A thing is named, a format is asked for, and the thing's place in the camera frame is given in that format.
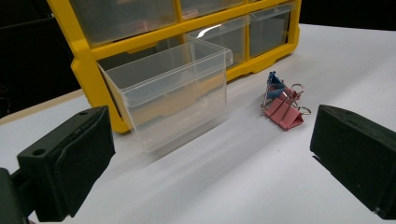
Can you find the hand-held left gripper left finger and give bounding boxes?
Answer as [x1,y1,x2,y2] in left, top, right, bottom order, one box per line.
[17,105,116,222]

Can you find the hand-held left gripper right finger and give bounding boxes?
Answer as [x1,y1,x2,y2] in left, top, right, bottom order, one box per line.
[310,105,396,220]

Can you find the pink binder clip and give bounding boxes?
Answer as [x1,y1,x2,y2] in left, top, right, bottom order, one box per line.
[261,83,312,132]

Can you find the clear plastic drawer pulled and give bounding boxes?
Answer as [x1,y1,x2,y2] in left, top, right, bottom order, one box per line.
[98,40,233,153]

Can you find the blue binder clip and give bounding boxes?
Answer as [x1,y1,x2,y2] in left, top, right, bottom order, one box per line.
[262,71,293,108]

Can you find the yellow plastic drawer cabinet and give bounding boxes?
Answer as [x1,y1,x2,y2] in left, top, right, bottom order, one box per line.
[46,0,303,134]

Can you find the wide clear plastic drawer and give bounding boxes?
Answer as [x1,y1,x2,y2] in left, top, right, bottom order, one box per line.
[68,0,177,49]

